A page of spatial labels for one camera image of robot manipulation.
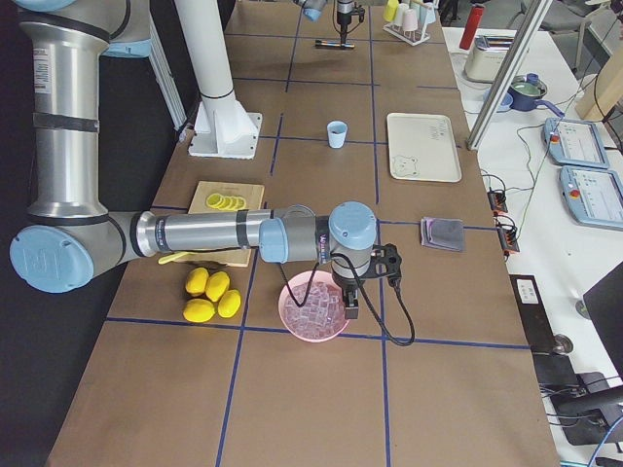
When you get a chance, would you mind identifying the teach pendant far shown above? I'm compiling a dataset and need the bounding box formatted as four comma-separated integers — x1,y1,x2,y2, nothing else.
543,118,609,169

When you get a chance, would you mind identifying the pink plastic cup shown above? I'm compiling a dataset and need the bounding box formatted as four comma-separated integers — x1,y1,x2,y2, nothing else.
401,9,419,34

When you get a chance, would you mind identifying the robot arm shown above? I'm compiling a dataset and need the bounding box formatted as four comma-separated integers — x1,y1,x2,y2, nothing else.
294,0,365,50
10,1,377,319

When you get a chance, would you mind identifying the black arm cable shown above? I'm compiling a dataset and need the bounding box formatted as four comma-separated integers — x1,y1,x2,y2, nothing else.
276,252,417,347

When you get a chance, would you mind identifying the yellow plastic cup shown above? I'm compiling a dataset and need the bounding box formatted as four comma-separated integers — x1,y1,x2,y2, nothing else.
383,0,399,23

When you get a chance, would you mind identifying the aluminium frame post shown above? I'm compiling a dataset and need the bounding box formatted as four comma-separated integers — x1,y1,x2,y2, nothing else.
466,0,552,151

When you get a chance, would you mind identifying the teach pendant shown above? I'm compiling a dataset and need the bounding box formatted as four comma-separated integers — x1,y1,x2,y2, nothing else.
543,118,609,169
559,165,622,231

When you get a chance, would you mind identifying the teach pendant near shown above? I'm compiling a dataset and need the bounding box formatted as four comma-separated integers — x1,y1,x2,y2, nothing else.
559,165,622,231

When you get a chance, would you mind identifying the pink bowl of ice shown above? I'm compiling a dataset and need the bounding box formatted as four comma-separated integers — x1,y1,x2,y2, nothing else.
278,270,349,343

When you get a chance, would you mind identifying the white plastic cup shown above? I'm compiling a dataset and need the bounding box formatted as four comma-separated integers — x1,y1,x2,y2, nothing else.
392,3,409,28

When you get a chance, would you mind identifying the light blue plastic cup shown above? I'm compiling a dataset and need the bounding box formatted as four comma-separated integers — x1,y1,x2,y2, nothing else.
326,121,348,149

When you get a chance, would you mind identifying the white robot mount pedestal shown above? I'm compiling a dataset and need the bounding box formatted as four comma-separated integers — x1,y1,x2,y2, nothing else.
175,0,262,160

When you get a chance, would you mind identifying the cream bear serving tray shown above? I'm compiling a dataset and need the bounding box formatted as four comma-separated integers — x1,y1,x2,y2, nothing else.
386,113,462,183

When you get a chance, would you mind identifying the bamboo cutting board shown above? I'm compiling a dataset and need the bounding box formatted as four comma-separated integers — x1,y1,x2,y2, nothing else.
178,181,265,268

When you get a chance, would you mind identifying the black power strip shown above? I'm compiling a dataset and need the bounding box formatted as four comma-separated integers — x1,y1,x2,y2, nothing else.
495,215,520,257
488,190,508,215

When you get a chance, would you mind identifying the lemon slice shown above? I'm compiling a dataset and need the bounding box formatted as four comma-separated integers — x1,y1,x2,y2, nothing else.
205,193,224,209

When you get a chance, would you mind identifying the blue saucepan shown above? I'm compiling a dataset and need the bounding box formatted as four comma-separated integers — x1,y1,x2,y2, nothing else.
508,73,565,118

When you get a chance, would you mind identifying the yellow plastic knife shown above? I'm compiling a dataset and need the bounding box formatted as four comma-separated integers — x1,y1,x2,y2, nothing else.
158,251,188,266

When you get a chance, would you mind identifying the blue bowl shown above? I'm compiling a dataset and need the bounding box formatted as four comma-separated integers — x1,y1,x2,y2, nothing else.
481,90,515,114

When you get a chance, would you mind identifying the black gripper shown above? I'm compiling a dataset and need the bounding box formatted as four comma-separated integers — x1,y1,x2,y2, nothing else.
332,271,363,320
336,12,352,47

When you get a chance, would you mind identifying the red bottle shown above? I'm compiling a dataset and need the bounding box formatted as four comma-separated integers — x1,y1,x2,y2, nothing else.
458,3,486,51

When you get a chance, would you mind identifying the steel muddler black tip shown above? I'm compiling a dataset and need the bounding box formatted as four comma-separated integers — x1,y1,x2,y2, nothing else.
314,39,354,50

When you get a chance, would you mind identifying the whole yellow lemon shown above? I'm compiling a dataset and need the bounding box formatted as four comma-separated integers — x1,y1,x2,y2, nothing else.
185,267,209,297
183,298,216,323
204,271,231,302
217,289,242,319

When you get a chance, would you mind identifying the grey folded cloth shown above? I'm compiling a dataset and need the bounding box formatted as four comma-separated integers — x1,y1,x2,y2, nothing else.
421,217,465,252

